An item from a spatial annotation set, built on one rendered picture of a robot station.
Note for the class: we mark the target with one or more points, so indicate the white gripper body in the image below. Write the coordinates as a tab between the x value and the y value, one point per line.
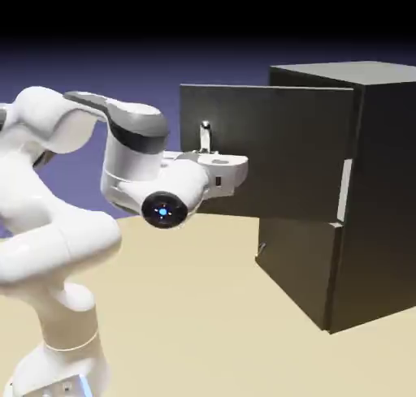
234	166

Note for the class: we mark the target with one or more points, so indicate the dark cabinet door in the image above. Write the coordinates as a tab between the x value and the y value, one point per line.
286	150
299	267

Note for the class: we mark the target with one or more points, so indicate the dark cabinet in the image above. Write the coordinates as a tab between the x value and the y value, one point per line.
383	192

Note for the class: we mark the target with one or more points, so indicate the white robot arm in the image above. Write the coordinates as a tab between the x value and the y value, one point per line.
39	208

